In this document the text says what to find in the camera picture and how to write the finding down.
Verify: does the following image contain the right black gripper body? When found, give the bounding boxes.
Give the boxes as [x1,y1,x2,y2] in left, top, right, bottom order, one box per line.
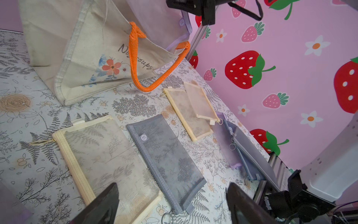
[165,0,263,26]

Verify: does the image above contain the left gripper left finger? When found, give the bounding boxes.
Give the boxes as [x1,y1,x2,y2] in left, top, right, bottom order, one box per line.
[69,183,119,224]

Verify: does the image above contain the purple mesh pouch far left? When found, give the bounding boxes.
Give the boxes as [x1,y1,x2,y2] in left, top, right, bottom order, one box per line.
[1,182,33,224]

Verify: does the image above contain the beige mesh pouch centre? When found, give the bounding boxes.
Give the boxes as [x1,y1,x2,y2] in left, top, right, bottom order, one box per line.
[29,114,164,224]

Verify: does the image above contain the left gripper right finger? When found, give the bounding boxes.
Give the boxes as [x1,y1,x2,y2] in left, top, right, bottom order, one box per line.
[226,183,277,224]

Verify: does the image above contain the dark blue mesh pouch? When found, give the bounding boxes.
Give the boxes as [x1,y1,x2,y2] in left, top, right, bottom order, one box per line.
[127,114,207,214]

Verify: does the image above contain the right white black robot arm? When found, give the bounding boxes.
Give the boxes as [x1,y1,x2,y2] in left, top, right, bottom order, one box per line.
[167,1,358,207]

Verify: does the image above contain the grey pouch near right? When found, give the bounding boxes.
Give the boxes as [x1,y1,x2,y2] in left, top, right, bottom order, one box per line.
[224,120,280,191]

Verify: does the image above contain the cream canvas tote bag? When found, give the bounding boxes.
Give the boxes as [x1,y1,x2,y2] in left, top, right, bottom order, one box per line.
[18,1,192,105]

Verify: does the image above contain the purple pouch near right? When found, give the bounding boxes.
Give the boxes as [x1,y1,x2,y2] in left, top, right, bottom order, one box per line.
[213,112,242,169]

